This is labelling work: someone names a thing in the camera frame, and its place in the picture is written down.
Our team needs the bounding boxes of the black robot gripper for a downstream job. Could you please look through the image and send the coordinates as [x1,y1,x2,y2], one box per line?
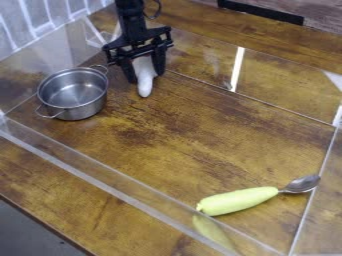
[102,26,173,83]

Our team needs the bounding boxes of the white plush mushroom red cap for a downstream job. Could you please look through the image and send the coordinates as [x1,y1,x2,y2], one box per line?
[133,56,157,98]

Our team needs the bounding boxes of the silver metal pot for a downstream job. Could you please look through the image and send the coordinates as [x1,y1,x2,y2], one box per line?
[34,65,108,121]

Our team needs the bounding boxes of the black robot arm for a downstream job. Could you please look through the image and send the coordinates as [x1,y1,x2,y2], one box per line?
[102,0,173,83]

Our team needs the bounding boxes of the black bar on back table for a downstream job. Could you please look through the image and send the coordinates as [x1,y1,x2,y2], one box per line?
[216,0,304,26]

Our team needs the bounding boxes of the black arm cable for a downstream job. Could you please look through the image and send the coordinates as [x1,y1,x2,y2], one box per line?
[142,0,162,20]

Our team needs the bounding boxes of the green handled metal spoon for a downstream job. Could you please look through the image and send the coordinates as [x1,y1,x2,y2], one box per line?
[196,175,320,216]

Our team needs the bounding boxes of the clear acrylic enclosure wall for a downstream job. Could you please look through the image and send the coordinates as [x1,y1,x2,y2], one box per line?
[0,0,342,256]

